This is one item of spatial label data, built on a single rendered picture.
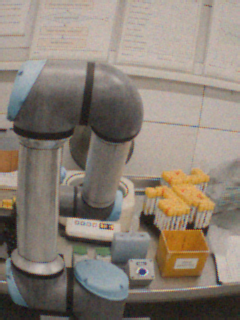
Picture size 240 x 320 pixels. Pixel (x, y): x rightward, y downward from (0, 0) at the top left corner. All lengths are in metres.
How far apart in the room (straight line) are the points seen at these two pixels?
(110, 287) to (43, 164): 0.28
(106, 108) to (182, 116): 1.13
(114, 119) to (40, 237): 0.26
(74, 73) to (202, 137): 1.22
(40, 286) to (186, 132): 1.15
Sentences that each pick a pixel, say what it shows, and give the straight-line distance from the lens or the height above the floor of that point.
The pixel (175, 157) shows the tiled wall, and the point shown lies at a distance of 2.08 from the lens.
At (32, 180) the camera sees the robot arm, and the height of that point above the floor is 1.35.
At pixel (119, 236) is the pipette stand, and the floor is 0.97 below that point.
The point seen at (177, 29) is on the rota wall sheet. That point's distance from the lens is 1.91.
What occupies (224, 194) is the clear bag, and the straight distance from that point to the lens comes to 2.00.
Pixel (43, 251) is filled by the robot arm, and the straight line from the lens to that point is 1.03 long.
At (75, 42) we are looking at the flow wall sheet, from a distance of 1.86.
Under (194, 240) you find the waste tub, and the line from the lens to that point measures 1.68.
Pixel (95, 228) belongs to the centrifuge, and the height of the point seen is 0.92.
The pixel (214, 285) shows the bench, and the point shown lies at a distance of 1.59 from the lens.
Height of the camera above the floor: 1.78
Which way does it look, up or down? 23 degrees down
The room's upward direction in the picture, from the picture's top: 9 degrees clockwise
